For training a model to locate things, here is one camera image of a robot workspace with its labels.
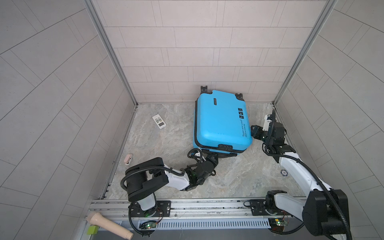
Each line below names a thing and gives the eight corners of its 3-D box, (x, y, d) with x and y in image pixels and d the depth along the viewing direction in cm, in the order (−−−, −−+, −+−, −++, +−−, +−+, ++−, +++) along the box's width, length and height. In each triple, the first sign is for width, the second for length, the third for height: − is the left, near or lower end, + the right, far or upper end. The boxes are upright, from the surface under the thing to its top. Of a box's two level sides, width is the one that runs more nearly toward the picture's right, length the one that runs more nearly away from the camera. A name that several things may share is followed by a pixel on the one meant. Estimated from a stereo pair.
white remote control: (161, 130, 103) (160, 128, 101) (152, 118, 109) (152, 116, 107) (167, 126, 104) (167, 125, 103) (159, 115, 111) (158, 113, 109)
